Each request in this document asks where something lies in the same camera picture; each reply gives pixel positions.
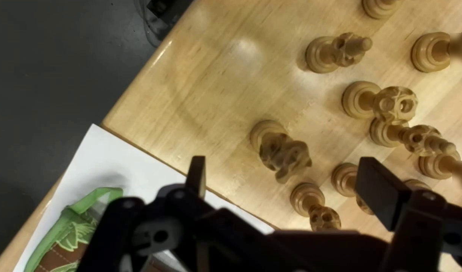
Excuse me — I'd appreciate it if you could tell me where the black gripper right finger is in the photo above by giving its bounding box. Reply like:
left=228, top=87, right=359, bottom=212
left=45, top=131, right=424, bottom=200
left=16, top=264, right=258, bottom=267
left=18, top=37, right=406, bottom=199
left=356, top=157, right=410, bottom=231

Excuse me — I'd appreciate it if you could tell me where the light brown pawn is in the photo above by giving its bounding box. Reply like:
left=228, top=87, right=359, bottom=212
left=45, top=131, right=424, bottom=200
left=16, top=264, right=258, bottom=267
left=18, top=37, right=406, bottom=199
left=330, top=161, right=371, bottom=214

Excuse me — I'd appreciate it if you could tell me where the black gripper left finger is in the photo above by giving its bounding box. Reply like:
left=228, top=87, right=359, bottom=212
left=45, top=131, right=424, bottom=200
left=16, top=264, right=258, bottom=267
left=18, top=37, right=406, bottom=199
left=184, top=155, right=206, bottom=197

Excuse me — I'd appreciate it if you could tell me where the light brown chess piece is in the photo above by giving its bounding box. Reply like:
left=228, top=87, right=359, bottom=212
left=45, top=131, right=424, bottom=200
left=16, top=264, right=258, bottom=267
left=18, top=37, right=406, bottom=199
left=290, top=182, right=341, bottom=231

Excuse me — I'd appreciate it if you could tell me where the artichoke pattern cloth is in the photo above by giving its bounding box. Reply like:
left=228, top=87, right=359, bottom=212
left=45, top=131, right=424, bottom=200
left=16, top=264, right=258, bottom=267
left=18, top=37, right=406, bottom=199
left=24, top=187, right=122, bottom=272

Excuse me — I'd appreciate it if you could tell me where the white paper sheet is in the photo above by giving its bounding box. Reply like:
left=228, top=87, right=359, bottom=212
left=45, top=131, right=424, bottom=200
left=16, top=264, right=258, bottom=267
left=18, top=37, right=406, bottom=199
left=10, top=122, right=277, bottom=272

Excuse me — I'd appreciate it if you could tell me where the light brown bishop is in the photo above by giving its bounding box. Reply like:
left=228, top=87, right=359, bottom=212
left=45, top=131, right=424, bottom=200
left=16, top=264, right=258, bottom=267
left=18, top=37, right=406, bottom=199
left=305, top=31, right=373, bottom=73

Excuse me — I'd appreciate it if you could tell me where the light brown rook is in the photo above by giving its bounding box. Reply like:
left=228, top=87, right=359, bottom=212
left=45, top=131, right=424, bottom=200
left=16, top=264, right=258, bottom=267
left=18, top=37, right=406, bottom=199
left=341, top=80, right=418, bottom=122

